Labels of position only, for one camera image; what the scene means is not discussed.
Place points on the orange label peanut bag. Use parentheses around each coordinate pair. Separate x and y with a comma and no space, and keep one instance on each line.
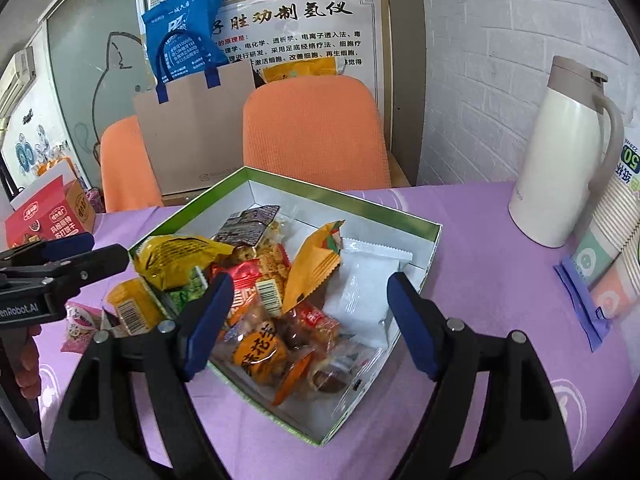
(253,345)

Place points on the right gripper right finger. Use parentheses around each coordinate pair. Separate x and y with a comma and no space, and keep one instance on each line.
(522,433)

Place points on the white thermos jug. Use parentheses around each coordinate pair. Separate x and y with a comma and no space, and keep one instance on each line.
(571,155)

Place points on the orange chair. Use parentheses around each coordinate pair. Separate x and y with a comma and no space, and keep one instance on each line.
(127,176)
(324,130)

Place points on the yellow corn snack pack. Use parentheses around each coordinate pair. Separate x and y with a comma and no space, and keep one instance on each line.
(134,305)

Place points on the white snack pouch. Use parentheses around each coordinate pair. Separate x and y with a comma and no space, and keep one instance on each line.
(356,291)

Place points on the brown label snack bag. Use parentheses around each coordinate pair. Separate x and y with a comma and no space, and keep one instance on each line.
(246,228)

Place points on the red cracker box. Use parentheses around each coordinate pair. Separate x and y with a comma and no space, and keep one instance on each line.
(54,206)

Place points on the cookie biscuit pack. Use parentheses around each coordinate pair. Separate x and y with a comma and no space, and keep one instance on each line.
(339,369)

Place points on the green open cardboard box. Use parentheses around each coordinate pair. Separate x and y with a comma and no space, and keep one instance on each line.
(309,328)

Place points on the blue tote bag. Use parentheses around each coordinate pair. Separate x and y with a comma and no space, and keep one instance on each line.
(179,42)

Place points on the left orange chair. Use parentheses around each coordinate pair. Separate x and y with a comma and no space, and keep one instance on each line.
(127,176)

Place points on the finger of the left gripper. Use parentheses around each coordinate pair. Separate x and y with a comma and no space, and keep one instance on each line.
(65,245)
(84,269)

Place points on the pink seed snack bag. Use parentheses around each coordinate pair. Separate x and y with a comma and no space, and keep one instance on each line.
(81,323)

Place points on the red peanut bag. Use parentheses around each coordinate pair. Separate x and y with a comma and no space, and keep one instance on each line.
(260,274)

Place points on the wall air conditioner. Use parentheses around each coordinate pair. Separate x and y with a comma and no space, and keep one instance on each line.
(15,80)

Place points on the orange snack pouch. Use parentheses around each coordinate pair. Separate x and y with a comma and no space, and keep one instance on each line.
(316,260)

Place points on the right orange chair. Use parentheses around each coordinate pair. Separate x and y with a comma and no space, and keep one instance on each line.
(324,130)

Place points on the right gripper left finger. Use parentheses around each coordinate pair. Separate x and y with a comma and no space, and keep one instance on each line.
(98,435)

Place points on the left human hand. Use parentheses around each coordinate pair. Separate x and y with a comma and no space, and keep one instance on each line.
(28,378)

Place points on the green snack packet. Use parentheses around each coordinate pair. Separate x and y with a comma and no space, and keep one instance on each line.
(194,289)

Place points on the yellow chip bag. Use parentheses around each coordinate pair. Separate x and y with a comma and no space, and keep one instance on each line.
(166,261)

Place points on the chinese text poster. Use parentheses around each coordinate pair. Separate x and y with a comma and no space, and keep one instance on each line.
(356,33)

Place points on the brown cardboard sheet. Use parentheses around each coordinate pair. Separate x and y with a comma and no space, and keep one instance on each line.
(195,138)

